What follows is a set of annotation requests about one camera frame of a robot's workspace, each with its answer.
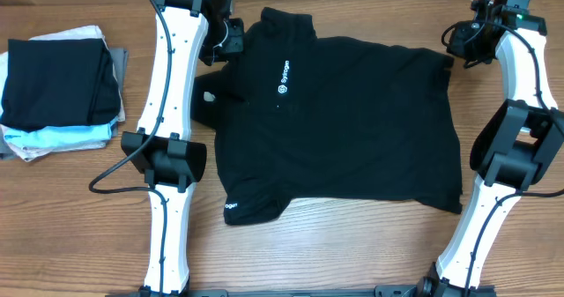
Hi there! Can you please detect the black polo shirt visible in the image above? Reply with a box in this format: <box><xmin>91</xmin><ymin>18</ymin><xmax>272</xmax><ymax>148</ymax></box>
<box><xmin>191</xmin><ymin>8</ymin><xmax>463</xmax><ymax>226</ymax></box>

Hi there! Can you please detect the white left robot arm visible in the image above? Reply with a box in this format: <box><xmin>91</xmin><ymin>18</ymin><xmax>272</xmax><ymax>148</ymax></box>
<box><xmin>121</xmin><ymin>0</ymin><xmax>243</xmax><ymax>296</ymax></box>

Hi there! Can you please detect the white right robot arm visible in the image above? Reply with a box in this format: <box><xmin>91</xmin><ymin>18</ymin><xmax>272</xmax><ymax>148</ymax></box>
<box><xmin>375</xmin><ymin>4</ymin><xmax>563</xmax><ymax>296</ymax></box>

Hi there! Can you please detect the folded light blue shirt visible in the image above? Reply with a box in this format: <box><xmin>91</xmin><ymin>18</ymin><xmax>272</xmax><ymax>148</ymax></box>
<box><xmin>1</xmin><ymin>117</ymin><xmax>119</xmax><ymax>151</ymax></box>

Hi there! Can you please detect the folded black shirt on stack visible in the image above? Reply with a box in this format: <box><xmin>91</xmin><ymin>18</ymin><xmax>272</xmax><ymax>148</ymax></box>
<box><xmin>1</xmin><ymin>39</ymin><xmax>121</xmax><ymax>131</ymax></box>

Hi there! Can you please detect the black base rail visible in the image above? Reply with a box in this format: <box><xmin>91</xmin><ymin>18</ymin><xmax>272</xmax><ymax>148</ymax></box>
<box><xmin>105</xmin><ymin>284</ymin><xmax>418</xmax><ymax>297</ymax></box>

